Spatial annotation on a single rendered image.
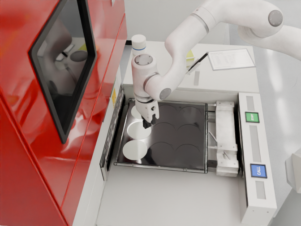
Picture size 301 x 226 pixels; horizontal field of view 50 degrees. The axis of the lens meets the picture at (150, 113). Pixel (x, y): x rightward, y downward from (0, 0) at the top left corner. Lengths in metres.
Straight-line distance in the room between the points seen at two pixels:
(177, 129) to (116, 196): 0.38
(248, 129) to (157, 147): 0.37
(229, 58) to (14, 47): 1.30
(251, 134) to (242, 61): 0.45
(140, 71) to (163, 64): 0.57
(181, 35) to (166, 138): 0.46
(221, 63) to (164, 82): 0.64
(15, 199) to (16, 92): 0.29
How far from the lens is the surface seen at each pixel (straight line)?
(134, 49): 1.63
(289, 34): 1.29
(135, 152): 1.33
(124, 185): 1.35
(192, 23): 1.13
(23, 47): 0.53
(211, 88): 1.50
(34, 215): 0.79
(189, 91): 1.50
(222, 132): 1.44
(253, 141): 1.34
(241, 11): 1.18
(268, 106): 2.88
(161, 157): 1.32
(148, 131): 1.39
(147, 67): 1.05
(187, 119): 1.45
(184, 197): 1.31
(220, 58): 1.66
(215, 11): 1.16
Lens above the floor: 1.98
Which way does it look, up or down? 47 degrees down
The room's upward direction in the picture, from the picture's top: 2 degrees counter-clockwise
